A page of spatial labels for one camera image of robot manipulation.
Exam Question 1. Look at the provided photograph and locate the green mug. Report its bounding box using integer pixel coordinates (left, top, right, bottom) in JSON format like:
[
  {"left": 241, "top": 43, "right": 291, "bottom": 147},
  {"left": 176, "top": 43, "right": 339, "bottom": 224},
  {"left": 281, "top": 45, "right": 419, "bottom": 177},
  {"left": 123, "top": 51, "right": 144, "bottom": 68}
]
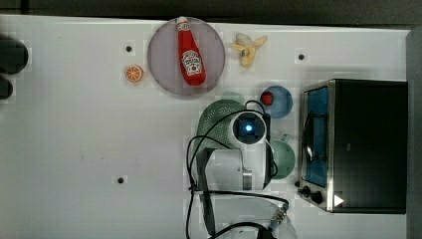
[{"left": 271, "top": 133, "right": 296, "bottom": 179}]

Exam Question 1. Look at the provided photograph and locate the black object at left edge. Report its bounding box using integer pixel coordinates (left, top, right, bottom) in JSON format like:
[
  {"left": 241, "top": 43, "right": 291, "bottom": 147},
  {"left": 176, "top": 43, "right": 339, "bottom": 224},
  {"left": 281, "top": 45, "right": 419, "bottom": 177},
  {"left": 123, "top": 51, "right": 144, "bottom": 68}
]
[{"left": 0, "top": 34, "right": 29, "bottom": 100}]

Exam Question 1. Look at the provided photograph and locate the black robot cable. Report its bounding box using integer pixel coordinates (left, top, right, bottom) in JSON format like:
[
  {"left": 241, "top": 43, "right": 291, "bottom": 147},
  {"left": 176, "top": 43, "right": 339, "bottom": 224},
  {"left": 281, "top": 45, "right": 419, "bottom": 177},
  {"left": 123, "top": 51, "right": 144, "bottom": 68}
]
[{"left": 184, "top": 100, "right": 291, "bottom": 239}]

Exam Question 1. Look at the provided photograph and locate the peeled banana toy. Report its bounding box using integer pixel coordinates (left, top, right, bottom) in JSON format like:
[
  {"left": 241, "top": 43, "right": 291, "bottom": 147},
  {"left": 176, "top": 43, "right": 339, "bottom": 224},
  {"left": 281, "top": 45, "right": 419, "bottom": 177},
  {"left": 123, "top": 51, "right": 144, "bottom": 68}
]
[{"left": 232, "top": 33, "right": 268, "bottom": 68}]

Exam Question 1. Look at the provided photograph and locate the orange slice toy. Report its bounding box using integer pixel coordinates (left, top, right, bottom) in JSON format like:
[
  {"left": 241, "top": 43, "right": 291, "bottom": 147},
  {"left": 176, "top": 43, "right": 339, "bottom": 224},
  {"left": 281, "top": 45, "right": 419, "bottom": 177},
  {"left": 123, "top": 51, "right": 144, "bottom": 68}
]
[{"left": 124, "top": 65, "right": 144, "bottom": 83}]

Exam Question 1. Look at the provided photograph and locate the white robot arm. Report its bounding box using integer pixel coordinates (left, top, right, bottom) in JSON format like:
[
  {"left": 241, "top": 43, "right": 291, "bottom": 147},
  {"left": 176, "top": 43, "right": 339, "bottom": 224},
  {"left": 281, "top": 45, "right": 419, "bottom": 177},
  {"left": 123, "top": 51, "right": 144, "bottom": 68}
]
[{"left": 186, "top": 110, "right": 296, "bottom": 239}]

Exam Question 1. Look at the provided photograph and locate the grey round plate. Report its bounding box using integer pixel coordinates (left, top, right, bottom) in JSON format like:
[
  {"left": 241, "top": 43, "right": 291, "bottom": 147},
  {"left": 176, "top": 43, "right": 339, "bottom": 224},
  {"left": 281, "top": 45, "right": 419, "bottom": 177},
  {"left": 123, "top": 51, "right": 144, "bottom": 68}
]
[{"left": 147, "top": 17, "right": 225, "bottom": 96}]

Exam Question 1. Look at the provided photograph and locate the black toaster oven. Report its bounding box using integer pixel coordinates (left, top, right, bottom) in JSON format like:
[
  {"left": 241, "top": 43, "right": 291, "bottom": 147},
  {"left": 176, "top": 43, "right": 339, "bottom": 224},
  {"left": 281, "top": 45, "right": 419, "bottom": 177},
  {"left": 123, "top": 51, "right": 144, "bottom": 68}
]
[{"left": 296, "top": 79, "right": 408, "bottom": 214}]

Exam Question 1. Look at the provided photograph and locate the blue bowl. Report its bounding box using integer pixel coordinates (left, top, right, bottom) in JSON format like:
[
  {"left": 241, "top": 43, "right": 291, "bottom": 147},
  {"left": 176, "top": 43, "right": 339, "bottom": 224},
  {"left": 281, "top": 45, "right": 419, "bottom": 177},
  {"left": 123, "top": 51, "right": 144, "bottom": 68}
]
[{"left": 260, "top": 86, "right": 293, "bottom": 119}]

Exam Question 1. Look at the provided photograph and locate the red ketchup bottle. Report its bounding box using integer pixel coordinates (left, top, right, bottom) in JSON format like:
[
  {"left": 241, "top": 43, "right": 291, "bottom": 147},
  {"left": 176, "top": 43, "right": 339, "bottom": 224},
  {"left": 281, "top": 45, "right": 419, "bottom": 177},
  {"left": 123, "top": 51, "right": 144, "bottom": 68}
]
[{"left": 176, "top": 17, "right": 206, "bottom": 87}]

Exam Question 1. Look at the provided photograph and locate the small red fruit toy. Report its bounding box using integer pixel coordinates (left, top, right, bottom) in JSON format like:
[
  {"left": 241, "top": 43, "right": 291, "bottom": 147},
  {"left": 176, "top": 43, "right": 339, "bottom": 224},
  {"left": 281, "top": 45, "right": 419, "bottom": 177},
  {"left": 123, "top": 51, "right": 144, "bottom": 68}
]
[{"left": 260, "top": 92, "right": 274, "bottom": 106}]

